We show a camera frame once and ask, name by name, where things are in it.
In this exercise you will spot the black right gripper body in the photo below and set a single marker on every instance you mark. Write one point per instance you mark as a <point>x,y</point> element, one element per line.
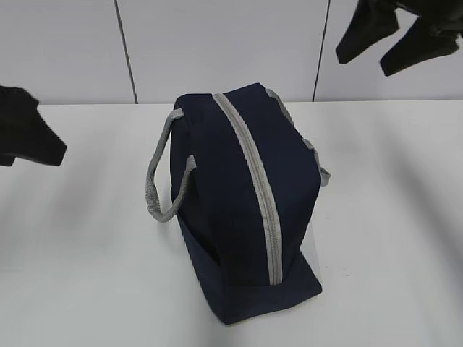
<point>442,17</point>

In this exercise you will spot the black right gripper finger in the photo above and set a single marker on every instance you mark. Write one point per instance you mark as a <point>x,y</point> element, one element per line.
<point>423,41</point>
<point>371,22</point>

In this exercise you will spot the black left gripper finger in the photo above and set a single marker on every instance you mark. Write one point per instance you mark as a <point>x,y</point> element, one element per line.
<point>24,133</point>

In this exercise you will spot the navy blue lunch bag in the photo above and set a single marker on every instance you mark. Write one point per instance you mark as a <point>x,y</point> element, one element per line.
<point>242,183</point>

